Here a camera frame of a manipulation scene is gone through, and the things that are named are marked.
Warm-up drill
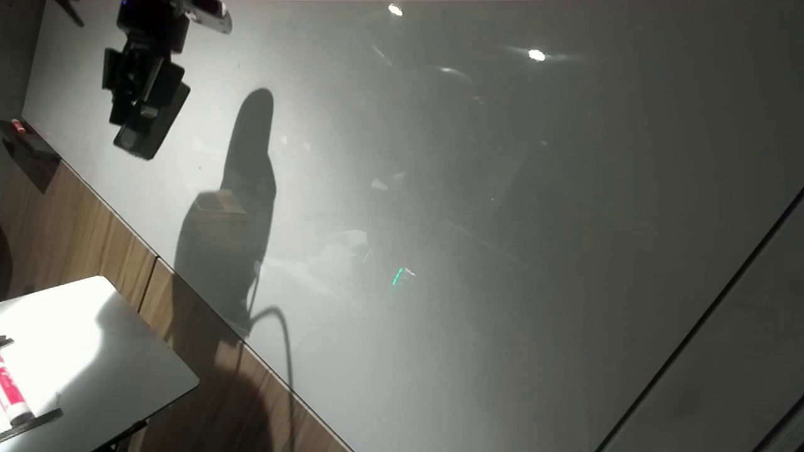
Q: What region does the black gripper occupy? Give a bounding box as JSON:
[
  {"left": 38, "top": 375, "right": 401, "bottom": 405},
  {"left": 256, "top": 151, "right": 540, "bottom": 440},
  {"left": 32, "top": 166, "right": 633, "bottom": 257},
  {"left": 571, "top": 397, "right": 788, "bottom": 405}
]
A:
[{"left": 104, "top": 0, "right": 189, "bottom": 125}]

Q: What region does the black whiteboard eraser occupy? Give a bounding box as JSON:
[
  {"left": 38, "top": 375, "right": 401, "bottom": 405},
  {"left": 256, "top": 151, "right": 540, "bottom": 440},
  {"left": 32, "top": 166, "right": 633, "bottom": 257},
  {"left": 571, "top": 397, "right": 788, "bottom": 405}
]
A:
[{"left": 112, "top": 63, "right": 190, "bottom": 160}]

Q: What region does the large white whiteboard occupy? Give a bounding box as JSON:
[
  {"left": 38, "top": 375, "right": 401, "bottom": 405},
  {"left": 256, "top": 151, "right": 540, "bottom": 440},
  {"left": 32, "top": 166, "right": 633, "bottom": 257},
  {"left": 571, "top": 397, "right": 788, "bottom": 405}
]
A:
[{"left": 26, "top": 0, "right": 804, "bottom": 452}]

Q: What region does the small white tray board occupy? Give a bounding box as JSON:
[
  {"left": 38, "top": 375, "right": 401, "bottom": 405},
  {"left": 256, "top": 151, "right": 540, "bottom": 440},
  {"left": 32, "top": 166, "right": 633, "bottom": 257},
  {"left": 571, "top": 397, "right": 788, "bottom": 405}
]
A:
[{"left": 0, "top": 275, "right": 199, "bottom": 452}]

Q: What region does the red white marker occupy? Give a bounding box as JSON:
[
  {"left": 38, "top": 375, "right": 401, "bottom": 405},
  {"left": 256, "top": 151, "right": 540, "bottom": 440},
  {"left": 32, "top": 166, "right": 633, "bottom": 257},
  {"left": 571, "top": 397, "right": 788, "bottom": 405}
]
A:
[{"left": 0, "top": 358, "right": 32, "bottom": 425}]

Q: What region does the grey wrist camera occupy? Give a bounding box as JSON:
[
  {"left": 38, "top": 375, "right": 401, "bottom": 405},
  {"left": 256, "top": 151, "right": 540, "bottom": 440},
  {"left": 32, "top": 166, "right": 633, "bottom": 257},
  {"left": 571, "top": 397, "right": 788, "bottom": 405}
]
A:
[{"left": 170, "top": 0, "right": 234, "bottom": 34}]

